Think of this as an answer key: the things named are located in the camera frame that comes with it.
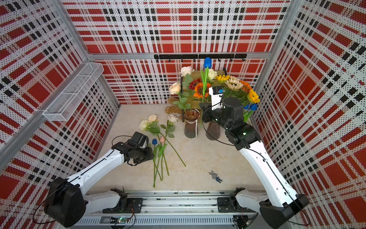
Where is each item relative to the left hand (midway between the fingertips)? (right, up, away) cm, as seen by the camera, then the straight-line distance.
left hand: (153, 156), depth 84 cm
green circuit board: (-11, -28, -15) cm, 33 cm away
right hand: (+28, +29, -20) cm, 45 cm away
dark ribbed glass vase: (+38, +15, +9) cm, 42 cm away
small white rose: (+9, +22, +24) cm, 33 cm away
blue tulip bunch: (+2, -5, +7) cm, 8 cm away
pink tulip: (+3, +2, +11) cm, 11 cm away
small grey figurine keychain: (+37, -11, -1) cm, 39 cm away
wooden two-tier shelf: (+21, +33, 0) cm, 39 cm away
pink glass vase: (+23, +16, +12) cm, 30 cm away
